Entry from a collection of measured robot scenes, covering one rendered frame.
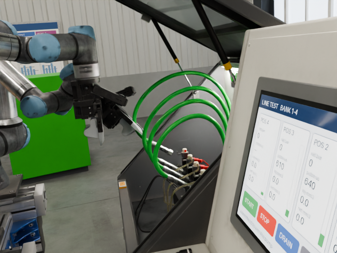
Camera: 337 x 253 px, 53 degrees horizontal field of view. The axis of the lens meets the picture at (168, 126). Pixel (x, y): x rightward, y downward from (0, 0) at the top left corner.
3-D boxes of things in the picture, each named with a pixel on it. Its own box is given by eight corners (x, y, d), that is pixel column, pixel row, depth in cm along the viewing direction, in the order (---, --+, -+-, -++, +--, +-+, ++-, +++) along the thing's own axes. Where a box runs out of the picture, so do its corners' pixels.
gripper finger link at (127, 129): (134, 144, 121) (115, 127, 122) (145, 132, 121) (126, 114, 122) (132, 144, 118) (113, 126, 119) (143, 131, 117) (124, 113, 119)
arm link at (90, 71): (98, 62, 107) (98, 63, 99) (100, 77, 108) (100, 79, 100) (73, 65, 106) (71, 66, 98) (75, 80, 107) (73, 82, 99)
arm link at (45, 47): (23, 65, 95) (57, 61, 103) (46, 63, 88) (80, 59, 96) (18, 35, 93) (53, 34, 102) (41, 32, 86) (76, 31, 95)
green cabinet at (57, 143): (79, 154, 533) (67, 71, 504) (92, 170, 456) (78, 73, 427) (14, 167, 496) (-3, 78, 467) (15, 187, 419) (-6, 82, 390)
